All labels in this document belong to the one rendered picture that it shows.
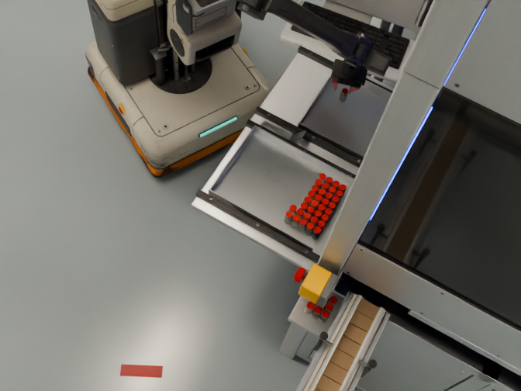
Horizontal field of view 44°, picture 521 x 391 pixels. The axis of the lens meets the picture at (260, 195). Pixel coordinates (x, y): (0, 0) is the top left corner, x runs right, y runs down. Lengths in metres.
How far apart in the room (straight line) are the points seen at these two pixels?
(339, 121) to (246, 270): 0.93
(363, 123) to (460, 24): 1.18
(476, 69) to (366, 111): 1.16
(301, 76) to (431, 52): 1.20
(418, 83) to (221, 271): 1.84
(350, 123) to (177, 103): 0.96
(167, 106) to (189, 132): 0.15
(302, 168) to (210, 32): 0.65
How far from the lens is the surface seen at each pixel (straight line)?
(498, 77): 0.96
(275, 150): 1.97
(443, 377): 2.03
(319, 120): 2.04
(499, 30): 0.90
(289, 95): 2.09
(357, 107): 2.10
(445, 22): 0.92
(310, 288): 1.64
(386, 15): 2.43
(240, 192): 1.89
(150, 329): 2.66
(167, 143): 2.68
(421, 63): 0.98
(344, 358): 1.71
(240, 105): 2.78
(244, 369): 2.62
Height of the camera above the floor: 2.56
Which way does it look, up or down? 63 degrees down
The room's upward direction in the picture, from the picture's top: 10 degrees clockwise
